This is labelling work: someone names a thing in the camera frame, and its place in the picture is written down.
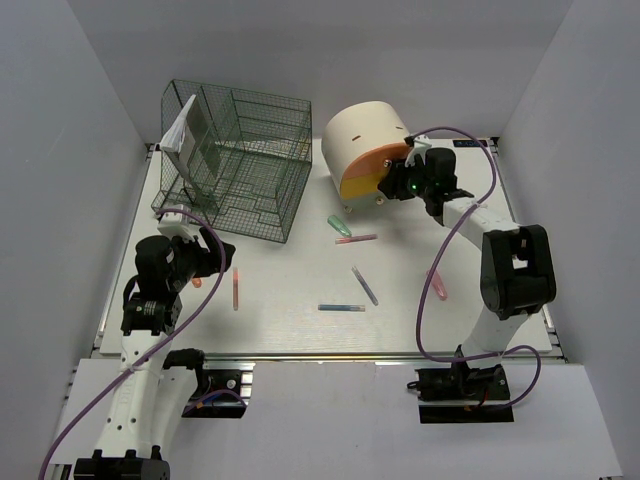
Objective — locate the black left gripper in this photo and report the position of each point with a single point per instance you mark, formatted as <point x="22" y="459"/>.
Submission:
<point x="210" y="260"/>

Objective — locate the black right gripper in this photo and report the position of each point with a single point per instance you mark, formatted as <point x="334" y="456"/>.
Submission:
<point x="395" y="184"/>

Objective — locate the round drawer organizer box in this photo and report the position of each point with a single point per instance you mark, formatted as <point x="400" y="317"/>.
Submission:
<point x="358" y="145"/>

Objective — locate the Canon manual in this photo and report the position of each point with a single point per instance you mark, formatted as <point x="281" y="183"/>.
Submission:
<point x="190" y="144"/>

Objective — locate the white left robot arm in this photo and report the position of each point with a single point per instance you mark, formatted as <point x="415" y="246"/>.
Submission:
<point x="148" y="403"/>

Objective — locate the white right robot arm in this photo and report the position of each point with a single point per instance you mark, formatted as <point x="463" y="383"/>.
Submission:
<point x="516" y="271"/>

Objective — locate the orange highlighter pen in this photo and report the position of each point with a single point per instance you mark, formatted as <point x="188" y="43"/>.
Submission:
<point x="235" y="289"/>

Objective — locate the pink purple highlighter pen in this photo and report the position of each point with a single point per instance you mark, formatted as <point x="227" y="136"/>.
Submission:
<point x="355" y="239"/>

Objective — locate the green highlighter cap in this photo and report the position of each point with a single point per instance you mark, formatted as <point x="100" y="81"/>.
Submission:
<point x="339" y="226"/>

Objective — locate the pink highlighter cap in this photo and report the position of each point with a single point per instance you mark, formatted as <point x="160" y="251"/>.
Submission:
<point x="437" y="285"/>

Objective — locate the blue highlighter pen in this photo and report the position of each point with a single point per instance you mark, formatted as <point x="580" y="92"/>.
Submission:
<point x="341" y="308"/>

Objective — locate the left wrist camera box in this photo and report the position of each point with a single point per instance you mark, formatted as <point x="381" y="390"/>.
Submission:
<point x="174" y="225"/>

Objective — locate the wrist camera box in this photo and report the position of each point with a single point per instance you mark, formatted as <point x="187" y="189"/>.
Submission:
<point x="174" y="225"/>
<point x="419" y="145"/>

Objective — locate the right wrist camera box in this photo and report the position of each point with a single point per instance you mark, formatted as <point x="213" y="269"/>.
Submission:
<point x="419" y="145"/>

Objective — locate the aluminium mounting rail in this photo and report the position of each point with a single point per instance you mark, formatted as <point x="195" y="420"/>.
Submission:
<point x="554" y="356"/>

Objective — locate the green wire mesh organizer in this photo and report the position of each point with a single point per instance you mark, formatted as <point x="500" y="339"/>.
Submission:
<point x="249" y="176"/>

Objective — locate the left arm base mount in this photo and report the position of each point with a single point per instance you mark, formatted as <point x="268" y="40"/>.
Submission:
<point x="222" y="389"/>

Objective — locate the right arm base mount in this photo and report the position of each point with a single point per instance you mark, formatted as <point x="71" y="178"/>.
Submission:
<point x="459" y="394"/>

